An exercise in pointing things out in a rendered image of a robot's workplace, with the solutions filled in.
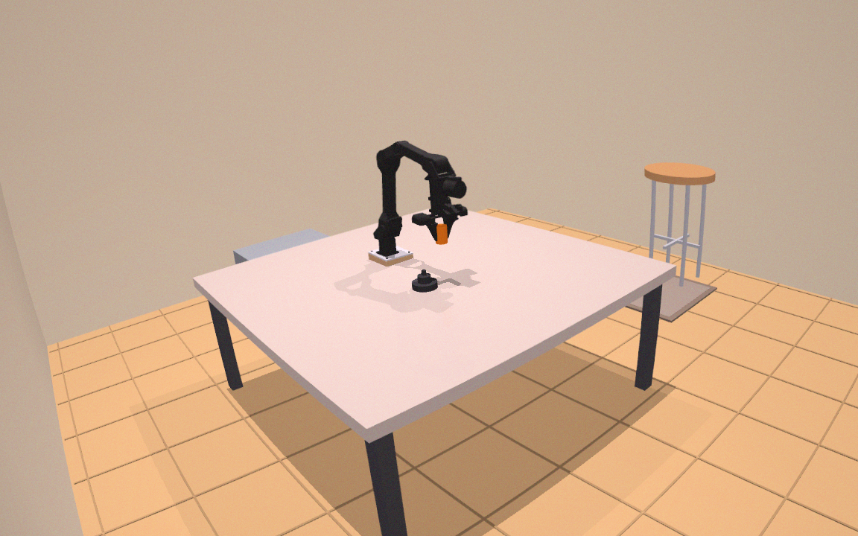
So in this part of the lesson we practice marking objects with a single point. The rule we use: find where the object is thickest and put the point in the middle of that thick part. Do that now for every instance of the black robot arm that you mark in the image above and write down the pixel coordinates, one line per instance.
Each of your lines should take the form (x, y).
(446, 184)

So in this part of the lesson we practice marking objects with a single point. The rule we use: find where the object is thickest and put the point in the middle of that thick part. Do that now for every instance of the dark grey round pedestal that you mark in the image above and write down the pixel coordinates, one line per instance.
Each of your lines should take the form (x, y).
(424, 282)

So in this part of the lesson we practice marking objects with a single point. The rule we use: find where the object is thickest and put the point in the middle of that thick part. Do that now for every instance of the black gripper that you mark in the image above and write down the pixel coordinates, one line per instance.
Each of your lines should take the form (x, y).
(422, 219)

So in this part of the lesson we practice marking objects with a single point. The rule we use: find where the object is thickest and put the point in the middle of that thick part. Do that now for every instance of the orange knob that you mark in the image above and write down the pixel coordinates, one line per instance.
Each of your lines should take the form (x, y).
(442, 234)

